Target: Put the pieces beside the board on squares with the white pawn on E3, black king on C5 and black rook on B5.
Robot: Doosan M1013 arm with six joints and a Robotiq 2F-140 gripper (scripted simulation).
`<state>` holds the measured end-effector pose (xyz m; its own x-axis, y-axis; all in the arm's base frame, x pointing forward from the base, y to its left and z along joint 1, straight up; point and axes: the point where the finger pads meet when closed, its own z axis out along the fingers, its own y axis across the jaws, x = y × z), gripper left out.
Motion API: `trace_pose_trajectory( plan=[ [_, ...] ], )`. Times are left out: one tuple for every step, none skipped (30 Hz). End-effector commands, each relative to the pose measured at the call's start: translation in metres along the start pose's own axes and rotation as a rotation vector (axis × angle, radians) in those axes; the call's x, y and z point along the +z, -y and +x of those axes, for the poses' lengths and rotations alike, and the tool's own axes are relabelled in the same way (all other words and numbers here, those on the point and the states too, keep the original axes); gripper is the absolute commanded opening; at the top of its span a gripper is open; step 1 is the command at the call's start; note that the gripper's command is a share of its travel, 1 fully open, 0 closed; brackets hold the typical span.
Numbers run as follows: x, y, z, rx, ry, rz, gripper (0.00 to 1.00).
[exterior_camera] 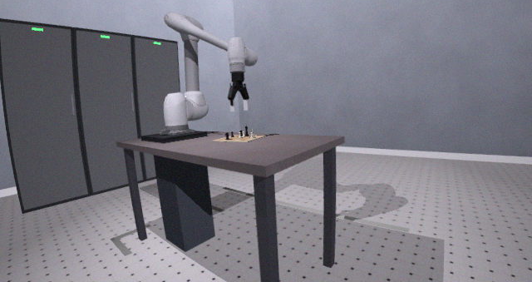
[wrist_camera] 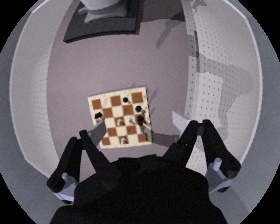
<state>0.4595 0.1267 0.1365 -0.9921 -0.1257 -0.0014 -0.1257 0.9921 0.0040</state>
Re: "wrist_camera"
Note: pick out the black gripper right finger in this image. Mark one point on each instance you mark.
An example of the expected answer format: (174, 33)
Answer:
(223, 166)

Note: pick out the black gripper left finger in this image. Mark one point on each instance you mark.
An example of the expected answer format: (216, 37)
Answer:
(65, 178)

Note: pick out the brown and cream chessboard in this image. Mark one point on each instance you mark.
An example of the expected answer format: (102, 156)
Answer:
(112, 107)

